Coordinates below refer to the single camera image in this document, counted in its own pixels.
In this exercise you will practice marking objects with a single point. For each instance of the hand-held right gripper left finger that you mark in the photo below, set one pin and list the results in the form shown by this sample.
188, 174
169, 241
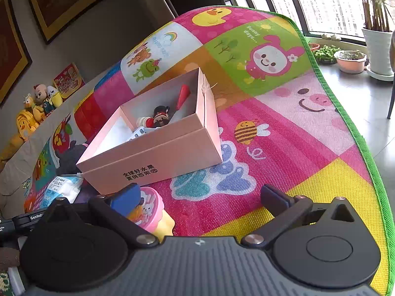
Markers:
125, 199

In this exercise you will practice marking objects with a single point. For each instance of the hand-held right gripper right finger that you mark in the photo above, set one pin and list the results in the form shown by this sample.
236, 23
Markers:
273, 199

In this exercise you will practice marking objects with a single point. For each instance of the pink round toy container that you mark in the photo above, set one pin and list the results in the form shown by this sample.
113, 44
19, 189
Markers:
152, 209

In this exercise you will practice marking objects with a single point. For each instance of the blue white wipes packet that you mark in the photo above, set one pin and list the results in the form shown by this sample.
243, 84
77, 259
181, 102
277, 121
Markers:
58, 188

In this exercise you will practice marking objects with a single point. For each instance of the pink cardboard box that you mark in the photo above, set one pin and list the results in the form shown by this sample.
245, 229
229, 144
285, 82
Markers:
160, 157

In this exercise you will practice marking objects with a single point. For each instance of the black plush toy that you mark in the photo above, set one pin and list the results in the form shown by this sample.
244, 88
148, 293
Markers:
72, 160

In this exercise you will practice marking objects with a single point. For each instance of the white plug adapter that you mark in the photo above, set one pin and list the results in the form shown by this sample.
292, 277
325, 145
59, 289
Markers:
137, 134

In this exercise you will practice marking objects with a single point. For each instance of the white bottle with red cap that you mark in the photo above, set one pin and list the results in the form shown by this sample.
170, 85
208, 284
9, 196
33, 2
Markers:
143, 121

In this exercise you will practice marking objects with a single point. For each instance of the beige sofa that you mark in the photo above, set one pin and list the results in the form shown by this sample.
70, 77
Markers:
15, 172

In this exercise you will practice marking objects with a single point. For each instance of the colourful cartoon play mat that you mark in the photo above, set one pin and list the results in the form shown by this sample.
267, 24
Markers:
277, 148

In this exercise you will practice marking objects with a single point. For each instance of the long yellow plush toy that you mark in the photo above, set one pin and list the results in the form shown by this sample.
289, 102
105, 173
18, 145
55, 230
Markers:
10, 148

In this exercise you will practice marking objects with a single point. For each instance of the orange deer plush toy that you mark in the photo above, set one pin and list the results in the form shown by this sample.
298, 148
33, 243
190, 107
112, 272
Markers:
28, 101

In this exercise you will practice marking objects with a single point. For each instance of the banana plush toy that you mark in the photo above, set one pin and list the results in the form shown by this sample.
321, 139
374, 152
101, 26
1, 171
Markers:
55, 95

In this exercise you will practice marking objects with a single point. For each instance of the boy doll plush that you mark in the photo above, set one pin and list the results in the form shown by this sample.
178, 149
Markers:
40, 94

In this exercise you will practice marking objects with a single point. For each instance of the green plants in low pot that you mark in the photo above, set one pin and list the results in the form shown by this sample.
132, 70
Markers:
325, 54

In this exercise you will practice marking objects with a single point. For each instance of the pink plant pot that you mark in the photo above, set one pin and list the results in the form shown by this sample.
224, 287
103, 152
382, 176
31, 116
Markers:
350, 63

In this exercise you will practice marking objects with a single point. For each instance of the gold framed dark picture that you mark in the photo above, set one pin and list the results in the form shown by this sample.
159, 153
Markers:
9, 46
71, 0

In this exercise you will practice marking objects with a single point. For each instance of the bamboo plant in white pot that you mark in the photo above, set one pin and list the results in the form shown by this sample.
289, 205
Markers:
378, 49

